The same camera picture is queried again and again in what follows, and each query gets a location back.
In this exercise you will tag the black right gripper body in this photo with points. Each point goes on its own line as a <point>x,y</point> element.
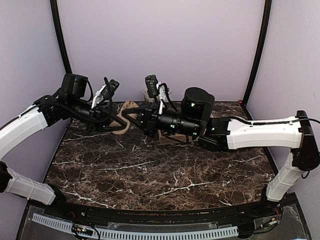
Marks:
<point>185,126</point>

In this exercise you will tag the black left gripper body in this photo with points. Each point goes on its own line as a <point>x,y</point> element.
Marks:
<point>93,119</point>

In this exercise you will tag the wooden compartment tray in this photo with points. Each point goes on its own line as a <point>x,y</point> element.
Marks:
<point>172,138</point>

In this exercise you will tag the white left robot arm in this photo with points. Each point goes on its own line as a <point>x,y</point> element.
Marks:
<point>42,114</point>

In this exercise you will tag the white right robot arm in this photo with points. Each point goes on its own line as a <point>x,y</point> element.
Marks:
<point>294,132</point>

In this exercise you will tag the coral pattern ceramic mug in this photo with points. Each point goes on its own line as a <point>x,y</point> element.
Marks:
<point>147,99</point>

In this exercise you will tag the green circuit board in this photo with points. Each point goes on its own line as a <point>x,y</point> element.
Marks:
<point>81,230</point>

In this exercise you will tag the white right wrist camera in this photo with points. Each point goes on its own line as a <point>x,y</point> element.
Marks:
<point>156,89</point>

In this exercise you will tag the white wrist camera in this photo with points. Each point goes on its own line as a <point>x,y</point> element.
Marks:
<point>100,96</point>
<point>156,89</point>

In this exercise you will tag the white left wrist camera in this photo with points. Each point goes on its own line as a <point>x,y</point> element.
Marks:
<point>100,96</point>

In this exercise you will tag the black left corner post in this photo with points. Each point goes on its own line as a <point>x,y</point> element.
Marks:
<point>61,36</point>

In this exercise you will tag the black corner post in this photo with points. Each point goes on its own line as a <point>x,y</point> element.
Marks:
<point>258,53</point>
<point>61,36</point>

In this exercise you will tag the black front table rail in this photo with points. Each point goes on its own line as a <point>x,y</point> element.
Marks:
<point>101,216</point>

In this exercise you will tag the white slotted cable duct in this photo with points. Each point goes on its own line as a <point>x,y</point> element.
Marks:
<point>122,231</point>

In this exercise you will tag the black right corner post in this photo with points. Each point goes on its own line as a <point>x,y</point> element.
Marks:
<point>258,53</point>

